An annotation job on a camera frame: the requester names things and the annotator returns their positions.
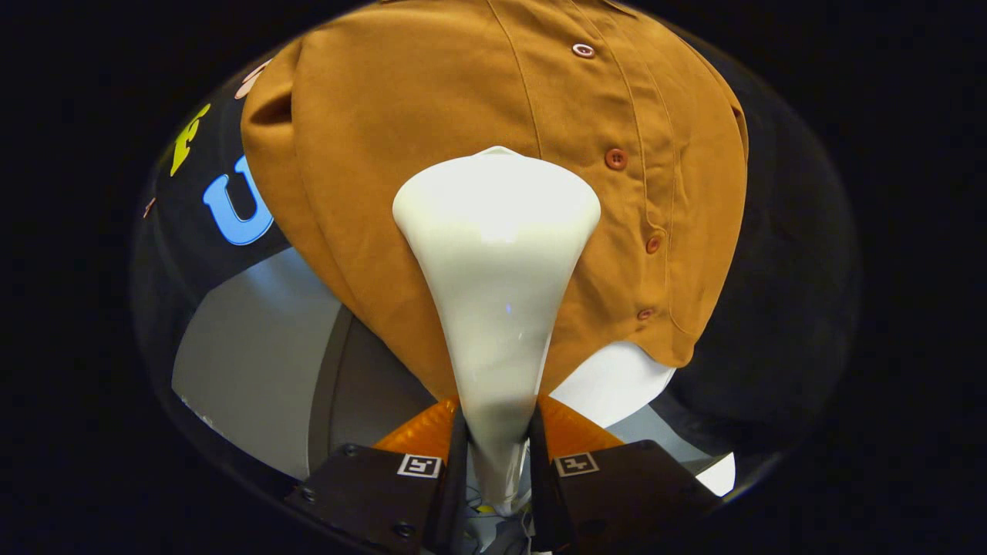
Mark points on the orange button-up shirt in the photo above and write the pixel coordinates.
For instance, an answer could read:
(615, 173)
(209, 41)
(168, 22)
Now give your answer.
(432, 100)

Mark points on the white garment steamer head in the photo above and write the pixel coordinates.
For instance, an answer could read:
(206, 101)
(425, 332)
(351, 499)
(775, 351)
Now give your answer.
(497, 293)

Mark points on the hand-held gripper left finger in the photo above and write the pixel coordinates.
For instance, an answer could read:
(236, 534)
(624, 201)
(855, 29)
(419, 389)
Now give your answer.
(370, 493)

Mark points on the white mannequin torso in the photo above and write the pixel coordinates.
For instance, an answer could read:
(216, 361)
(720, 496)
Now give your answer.
(609, 385)

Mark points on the small pink clip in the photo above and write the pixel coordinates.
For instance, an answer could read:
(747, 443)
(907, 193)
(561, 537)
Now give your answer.
(149, 208)

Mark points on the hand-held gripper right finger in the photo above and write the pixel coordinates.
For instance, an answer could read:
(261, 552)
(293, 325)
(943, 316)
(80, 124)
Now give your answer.
(624, 493)

